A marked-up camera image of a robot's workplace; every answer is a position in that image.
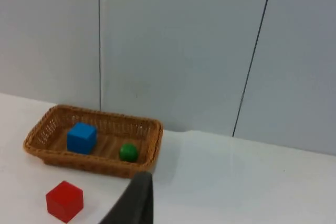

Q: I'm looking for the blue cube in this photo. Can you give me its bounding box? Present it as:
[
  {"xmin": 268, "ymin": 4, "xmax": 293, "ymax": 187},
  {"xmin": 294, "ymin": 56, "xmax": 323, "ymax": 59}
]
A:
[{"xmin": 67, "ymin": 122, "xmax": 98, "ymax": 155}]

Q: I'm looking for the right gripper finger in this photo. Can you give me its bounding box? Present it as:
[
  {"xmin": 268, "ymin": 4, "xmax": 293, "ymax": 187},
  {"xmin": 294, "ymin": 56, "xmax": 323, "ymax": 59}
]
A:
[{"xmin": 98, "ymin": 170, "xmax": 154, "ymax": 224}]

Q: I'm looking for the green ball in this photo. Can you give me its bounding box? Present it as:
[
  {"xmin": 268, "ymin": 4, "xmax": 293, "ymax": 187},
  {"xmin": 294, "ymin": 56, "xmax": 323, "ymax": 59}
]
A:
[{"xmin": 119, "ymin": 143, "xmax": 139, "ymax": 163}]

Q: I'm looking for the brown wicker basket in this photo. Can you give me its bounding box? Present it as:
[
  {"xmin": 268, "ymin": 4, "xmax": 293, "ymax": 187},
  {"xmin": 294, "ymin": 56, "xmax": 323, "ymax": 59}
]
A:
[{"xmin": 23, "ymin": 104, "xmax": 164, "ymax": 179}]

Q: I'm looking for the red cube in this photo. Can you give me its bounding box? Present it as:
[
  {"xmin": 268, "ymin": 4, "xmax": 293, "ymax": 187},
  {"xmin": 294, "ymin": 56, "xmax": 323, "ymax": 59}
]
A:
[{"xmin": 46, "ymin": 180, "xmax": 84, "ymax": 223}]

